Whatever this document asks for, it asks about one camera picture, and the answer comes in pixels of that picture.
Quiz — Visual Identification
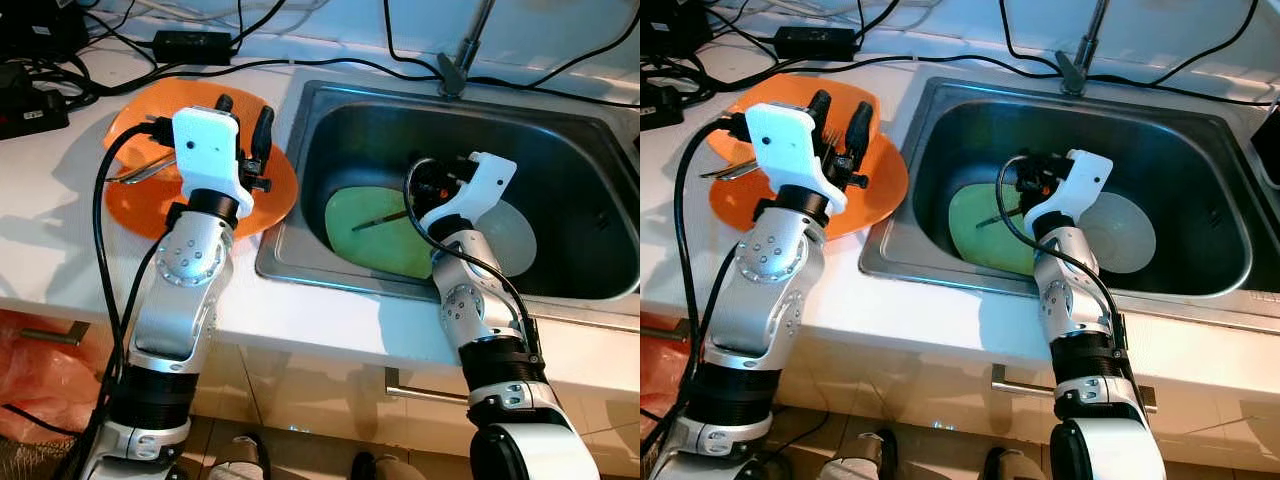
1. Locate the orange plastic plate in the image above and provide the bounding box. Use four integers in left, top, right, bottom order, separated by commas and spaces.
707, 75, 909, 239
103, 80, 299, 239

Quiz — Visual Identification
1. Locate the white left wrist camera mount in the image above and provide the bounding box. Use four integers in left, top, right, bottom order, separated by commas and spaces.
745, 102, 848, 213
172, 105, 254, 216

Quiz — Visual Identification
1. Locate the long black counter cable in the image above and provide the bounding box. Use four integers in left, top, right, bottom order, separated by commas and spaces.
70, 58, 641, 109
690, 52, 1280, 109

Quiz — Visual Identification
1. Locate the grey left robot foot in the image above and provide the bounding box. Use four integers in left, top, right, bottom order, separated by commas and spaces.
825, 430, 896, 480
210, 435, 271, 480

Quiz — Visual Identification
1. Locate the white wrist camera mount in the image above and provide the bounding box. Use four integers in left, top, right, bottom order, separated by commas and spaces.
745, 102, 848, 213
1022, 150, 1113, 236
418, 152, 518, 236
172, 105, 254, 216

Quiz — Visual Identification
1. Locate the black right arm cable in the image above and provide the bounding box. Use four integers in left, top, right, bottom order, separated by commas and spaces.
405, 157, 541, 351
997, 155, 1126, 346

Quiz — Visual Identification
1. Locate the metal sink faucet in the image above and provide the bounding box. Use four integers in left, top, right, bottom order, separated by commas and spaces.
1058, 0, 1111, 96
437, 0, 496, 98

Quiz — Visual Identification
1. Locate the black power adapter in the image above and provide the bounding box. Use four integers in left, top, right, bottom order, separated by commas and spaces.
152, 30, 234, 66
775, 25, 859, 59

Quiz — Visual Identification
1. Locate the metal spoon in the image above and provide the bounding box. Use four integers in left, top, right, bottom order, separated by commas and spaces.
700, 155, 766, 181
108, 150, 179, 186

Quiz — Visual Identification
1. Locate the green plate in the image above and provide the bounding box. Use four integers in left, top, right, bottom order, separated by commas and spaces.
325, 187, 441, 279
948, 183, 1041, 276

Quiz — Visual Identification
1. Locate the black power strip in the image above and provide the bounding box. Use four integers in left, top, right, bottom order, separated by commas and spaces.
0, 62, 71, 141
640, 80, 683, 131

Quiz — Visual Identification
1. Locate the grey round bowl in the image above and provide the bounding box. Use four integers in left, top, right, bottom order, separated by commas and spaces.
480, 200, 538, 278
1075, 192, 1158, 274

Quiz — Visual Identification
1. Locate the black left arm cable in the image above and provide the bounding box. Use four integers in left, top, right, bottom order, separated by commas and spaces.
675, 115, 751, 401
92, 120, 176, 401

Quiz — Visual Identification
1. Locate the orange plastic bag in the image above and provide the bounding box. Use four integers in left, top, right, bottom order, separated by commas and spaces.
640, 335, 666, 411
0, 310, 76, 441

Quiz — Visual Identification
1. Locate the tall black appliance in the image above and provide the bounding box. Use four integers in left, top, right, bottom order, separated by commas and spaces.
1250, 100, 1280, 186

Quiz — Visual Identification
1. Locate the grey robot foot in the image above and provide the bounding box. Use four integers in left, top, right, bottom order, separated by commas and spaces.
825, 430, 896, 480
350, 452, 416, 480
210, 435, 271, 480
980, 447, 1036, 480

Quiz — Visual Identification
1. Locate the grey right robot foot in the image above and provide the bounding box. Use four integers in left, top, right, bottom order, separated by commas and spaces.
350, 452, 416, 480
980, 447, 1036, 480

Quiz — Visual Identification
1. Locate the white kitchen cabinet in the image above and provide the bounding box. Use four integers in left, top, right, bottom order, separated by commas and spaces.
0, 300, 641, 480
640, 310, 1280, 480

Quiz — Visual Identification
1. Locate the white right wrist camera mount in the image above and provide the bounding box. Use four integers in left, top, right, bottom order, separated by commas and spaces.
1022, 150, 1113, 236
418, 152, 518, 236

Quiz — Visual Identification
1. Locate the black electronics box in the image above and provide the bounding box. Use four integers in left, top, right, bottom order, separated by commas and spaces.
640, 0, 723, 56
0, 0, 86, 56

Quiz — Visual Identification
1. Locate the stainless steel sink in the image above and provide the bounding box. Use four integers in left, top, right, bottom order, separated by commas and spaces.
255, 80, 641, 323
860, 77, 1280, 316

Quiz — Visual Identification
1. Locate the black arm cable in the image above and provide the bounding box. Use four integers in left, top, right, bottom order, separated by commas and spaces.
92, 120, 176, 401
405, 157, 541, 351
997, 155, 1126, 346
675, 115, 751, 401

